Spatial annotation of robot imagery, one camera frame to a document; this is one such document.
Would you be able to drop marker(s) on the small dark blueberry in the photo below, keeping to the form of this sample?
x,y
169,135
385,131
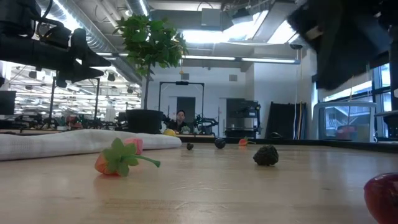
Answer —
x,y
190,146

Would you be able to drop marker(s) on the long ceiling light strip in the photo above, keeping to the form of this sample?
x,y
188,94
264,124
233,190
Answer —
x,y
217,58

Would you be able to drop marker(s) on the black background robot arm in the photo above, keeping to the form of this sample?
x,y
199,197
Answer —
x,y
206,121

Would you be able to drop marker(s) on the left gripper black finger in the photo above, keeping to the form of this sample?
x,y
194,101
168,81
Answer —
x,y
94,60
82,74

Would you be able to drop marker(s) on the small red strawberry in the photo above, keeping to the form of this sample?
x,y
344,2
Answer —
x,y
242,142

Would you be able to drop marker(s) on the black table frame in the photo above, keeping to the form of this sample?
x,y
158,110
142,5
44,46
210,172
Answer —
x,y
373,147

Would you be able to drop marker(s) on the black equipment cabinet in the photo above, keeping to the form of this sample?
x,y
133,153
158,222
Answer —
x,y
245,115

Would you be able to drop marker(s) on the black stand pole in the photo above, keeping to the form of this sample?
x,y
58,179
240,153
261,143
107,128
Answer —
x,y
394,77

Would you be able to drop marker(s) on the green leafy plant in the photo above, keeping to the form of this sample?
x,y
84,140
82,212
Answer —
x,y
149,40

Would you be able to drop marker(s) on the ceiling security camera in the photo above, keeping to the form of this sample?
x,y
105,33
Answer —
x,y
296,46

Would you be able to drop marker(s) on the white plaid cloth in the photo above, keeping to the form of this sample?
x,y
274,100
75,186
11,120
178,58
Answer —
x,y
62,144

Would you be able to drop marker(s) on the black leaning panel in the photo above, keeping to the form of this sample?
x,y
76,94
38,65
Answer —
x,y
283,119

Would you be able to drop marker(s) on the pink fruit piece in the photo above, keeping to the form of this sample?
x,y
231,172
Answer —
x,y
138,144

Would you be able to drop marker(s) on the person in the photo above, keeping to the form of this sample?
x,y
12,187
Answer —
x,y
179,119

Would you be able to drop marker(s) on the small yellow lemon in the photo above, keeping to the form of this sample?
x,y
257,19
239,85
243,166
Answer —
x,y
170,132

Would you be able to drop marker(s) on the dark red cherry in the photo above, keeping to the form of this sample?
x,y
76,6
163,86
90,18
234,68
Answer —
x,y
384,199

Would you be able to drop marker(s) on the black desk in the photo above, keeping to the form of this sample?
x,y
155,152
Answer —
x,y
385,113

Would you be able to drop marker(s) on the blackberry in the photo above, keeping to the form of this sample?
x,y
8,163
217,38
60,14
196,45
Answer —
x,y
265,155

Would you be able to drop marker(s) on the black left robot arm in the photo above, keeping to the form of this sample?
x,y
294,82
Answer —
x,y
18,53

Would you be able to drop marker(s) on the orange strawberry with long stem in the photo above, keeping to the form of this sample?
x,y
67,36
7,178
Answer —
x,y
116,157

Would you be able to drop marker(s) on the dark computer monitor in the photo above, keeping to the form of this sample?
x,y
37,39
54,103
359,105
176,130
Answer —
x,y
7,102

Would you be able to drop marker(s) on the dark round berry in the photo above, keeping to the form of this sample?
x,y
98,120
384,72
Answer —
x,y
220,143

